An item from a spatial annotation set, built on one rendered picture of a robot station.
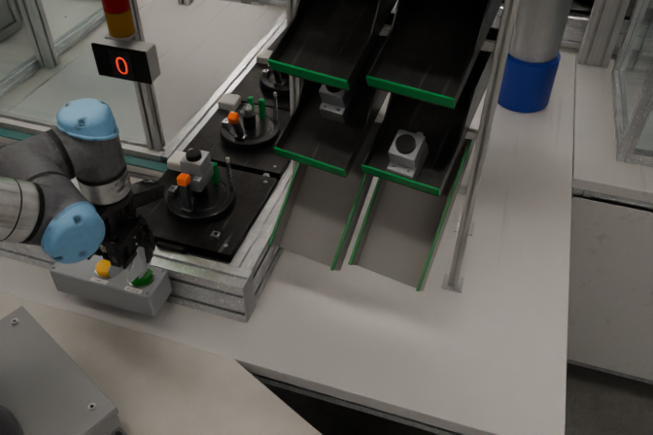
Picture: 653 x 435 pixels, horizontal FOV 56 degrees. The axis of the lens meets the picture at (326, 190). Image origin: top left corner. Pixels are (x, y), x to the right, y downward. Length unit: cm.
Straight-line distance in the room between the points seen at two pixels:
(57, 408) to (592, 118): 148
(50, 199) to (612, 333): 163
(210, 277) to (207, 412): 23
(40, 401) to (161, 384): 20
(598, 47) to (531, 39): 42
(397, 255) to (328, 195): 17
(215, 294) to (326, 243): 23
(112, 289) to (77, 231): 41
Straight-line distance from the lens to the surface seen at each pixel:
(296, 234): 115
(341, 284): 127
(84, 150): 93
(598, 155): 173
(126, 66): 132
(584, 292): 190
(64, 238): 80
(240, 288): 114
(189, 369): 117
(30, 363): 114
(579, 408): 226
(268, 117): 149
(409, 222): 111
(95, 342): 125
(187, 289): 121
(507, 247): 140
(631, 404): 233
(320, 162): 99
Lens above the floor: 182
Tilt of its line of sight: 40 degrees down
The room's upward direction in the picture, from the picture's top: 1 degrees clockwise
